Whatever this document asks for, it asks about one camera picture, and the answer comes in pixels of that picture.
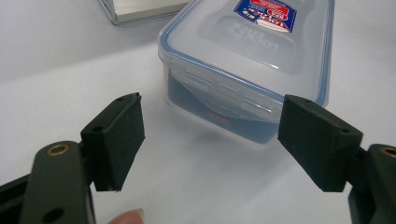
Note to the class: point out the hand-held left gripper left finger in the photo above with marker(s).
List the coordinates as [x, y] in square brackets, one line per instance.
[112, 140]

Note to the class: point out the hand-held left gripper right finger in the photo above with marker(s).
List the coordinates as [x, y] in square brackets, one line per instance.
[317, 140]

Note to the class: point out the clear plastic food container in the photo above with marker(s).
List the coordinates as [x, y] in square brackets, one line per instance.
[236, 62]

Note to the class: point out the silver metal box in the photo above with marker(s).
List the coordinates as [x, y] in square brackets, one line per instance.
[140, 9]

